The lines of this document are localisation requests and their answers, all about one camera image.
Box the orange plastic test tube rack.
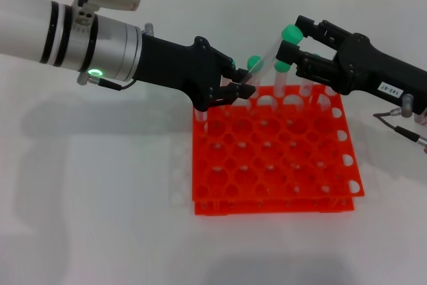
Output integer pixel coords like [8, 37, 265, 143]
[191, 83, 366, 216]

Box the clear graduated tube green cap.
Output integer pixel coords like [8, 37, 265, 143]
[238, 23, 304, 87]

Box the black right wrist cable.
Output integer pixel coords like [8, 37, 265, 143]
[372, 93, 427, 155]

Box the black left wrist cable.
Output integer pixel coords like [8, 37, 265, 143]
[77, 71, 138, 91]

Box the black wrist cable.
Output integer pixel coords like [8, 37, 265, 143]
[372, 93, 427, 155]
[77, 71, 138, 91]

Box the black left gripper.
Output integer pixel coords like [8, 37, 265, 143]
[133, 35, 256, 113]

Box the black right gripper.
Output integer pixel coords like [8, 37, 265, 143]
[276, 15, 427, 115]

